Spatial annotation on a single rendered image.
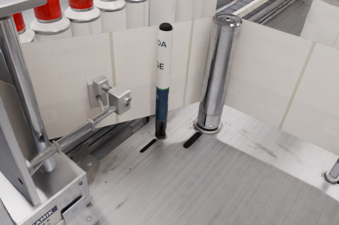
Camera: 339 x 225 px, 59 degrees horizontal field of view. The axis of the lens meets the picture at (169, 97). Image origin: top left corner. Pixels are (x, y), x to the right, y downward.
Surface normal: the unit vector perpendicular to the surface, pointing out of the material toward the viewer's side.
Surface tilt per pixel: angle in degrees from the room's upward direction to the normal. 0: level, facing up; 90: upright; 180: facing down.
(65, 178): 0
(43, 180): 0
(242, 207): 0
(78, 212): 90
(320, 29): 91
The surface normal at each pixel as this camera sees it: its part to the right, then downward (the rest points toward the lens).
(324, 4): -0.89, 0.29
